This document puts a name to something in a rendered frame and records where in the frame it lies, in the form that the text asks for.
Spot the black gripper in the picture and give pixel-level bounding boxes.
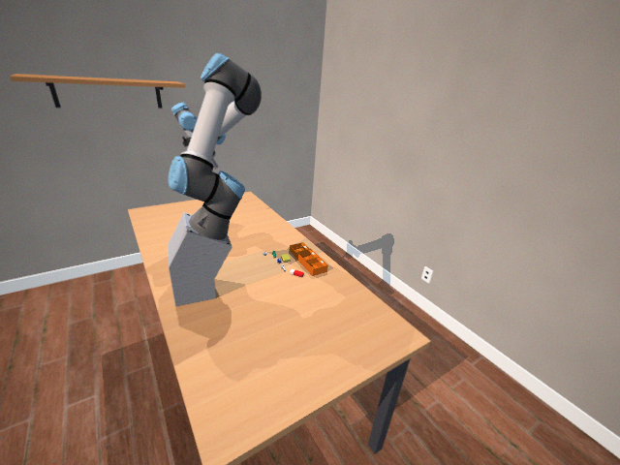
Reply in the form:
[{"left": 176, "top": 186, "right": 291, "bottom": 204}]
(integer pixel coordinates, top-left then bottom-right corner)
[{"left": 183, "top": 130, "right": 218, "bottom": 169}]

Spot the orange divided tray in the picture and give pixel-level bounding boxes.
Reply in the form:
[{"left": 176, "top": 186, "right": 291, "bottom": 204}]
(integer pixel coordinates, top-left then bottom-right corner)
[{"left": 289, "top": 242, "right": 328, "bottom": 276}]

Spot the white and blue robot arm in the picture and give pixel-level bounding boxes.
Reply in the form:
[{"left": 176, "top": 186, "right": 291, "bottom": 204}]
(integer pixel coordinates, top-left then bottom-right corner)
[{"left": 169, "top": 53, "right": 262, "bottom": 240}]

